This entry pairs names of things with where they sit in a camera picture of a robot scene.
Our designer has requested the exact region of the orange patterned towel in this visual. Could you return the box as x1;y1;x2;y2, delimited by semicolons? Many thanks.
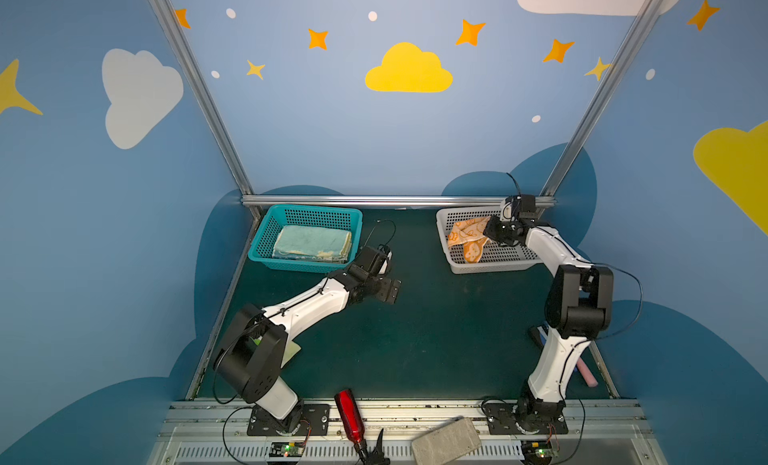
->
446;216;491;263

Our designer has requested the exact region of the yellow-green towel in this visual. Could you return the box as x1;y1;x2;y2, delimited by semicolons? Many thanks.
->
272;225;352;263

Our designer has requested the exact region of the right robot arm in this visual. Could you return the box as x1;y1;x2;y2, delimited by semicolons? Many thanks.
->
484;194;614;434

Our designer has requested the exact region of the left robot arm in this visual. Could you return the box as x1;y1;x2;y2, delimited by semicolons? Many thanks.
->
212;245;401;435

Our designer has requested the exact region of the white plastic basket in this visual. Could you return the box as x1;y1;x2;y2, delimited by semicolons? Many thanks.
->
436;205;541;275

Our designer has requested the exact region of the teal plastic basket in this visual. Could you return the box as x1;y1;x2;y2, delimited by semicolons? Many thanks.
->
248;204;363;275

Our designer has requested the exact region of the yellow-green sticky paper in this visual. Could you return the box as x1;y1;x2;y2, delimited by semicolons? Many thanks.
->
281;341;301;368

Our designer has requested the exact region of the red metal bottle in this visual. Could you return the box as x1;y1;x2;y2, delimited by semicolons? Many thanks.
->
334;389;365;447

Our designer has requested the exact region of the black clamp tool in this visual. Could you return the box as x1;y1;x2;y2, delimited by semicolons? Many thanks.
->
354;429;391;465

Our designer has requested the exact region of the grey sponge block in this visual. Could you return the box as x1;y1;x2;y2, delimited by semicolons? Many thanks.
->
411;417;482;465

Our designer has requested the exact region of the left green circuit board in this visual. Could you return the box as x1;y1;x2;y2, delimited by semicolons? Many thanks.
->
269;442;306;459

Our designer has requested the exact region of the green circuit board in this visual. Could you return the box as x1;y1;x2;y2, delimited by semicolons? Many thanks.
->
269;442;306;459
520;441;556;465

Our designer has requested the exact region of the right green circuit board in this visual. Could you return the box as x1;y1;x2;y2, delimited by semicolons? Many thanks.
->
520;441;556;465

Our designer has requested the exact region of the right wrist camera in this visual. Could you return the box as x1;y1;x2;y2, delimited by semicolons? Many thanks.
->
500;196;520;221

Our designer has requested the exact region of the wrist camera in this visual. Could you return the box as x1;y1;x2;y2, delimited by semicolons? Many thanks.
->
500;196;520;221
379;249;393;276

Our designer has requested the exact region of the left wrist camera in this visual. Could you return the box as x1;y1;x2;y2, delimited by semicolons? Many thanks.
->
379;249;393;276

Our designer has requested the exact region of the horizontal aluminium frame bar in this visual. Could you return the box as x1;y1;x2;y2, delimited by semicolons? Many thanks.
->
241;194;557;210

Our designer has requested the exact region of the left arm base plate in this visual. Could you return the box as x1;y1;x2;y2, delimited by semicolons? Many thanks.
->
247;401;330;437

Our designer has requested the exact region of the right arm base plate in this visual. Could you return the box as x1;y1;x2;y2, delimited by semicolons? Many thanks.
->
480;400;569;435

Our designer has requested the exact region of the right aluminium frame post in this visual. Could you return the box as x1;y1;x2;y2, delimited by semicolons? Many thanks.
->
536;0;665;218

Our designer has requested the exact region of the aluminium frame post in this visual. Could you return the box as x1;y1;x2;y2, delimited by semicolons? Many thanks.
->
536;0;665;218
148;0;261;222

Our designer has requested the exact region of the left aluminium frame post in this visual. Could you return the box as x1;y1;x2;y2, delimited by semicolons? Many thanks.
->
148;0;261;222

